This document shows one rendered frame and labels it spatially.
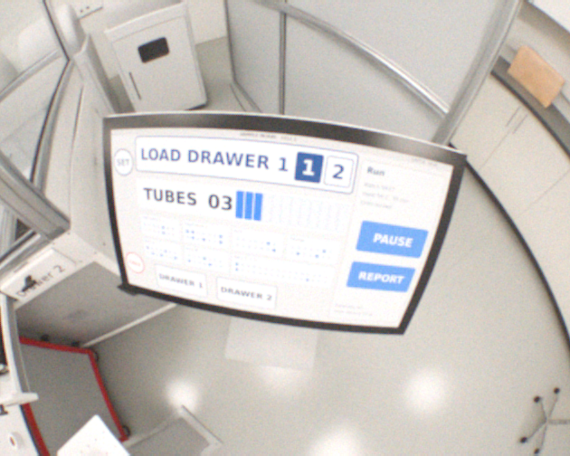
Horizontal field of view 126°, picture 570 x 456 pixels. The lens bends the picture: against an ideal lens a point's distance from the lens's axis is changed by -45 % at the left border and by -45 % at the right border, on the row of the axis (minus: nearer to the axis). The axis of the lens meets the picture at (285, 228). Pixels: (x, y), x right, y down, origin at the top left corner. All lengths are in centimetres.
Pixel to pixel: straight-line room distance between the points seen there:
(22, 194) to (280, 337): 122
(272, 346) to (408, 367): 76
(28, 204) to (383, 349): 156
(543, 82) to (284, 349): 243
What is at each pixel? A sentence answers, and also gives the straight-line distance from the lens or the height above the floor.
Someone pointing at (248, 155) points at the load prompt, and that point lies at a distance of 32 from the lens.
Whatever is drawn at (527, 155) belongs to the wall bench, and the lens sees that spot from 212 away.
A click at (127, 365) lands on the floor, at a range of 166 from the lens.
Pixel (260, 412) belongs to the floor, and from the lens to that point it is 144.
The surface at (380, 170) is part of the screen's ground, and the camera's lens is 33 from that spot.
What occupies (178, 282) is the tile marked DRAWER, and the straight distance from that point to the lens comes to 44.
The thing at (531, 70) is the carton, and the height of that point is 106.
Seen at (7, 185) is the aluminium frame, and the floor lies 116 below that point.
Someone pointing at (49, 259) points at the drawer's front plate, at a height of 92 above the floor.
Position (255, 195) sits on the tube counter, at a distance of 33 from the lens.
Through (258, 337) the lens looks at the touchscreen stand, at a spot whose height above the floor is 4.
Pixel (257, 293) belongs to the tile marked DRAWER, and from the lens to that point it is 40.
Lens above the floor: 140
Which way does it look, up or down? 63 degrees down
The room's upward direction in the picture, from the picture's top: 2 degrees clockwise
